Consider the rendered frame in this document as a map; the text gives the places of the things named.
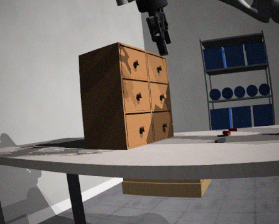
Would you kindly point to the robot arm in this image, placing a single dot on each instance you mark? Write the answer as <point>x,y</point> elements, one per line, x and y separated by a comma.
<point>261,10</point>

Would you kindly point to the black and white eraser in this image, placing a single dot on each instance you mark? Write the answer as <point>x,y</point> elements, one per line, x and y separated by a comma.
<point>221,138</point>

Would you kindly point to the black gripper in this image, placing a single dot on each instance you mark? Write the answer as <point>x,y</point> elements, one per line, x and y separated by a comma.
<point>157,22</point>

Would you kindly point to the small wooden chest of drawers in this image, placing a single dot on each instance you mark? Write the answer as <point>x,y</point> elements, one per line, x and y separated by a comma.
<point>102,98</point>

